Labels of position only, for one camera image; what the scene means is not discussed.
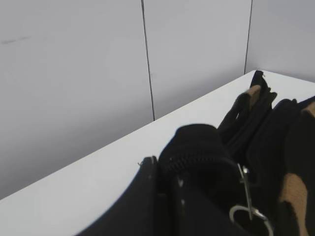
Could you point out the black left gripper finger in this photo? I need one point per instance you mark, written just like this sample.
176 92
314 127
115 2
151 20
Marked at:
149 168

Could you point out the black tote bag tan handles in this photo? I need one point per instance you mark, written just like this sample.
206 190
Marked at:
198 180

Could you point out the silver carabiner zipper pull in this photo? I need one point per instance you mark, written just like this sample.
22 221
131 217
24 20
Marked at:
252 211

